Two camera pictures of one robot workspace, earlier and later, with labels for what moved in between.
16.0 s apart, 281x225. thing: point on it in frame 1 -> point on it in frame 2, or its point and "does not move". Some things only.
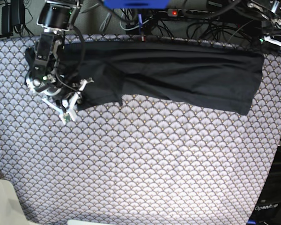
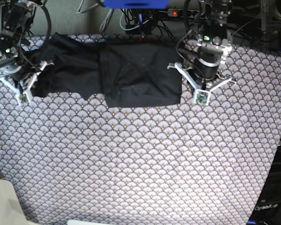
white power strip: x=175 y=12 does not move
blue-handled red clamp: x=142 y=36 does not move
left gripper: x=66 y=112 -> x=21 y=79
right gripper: x=268 y=38 -> x=200 y=70
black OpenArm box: x=274 y=206 does not move
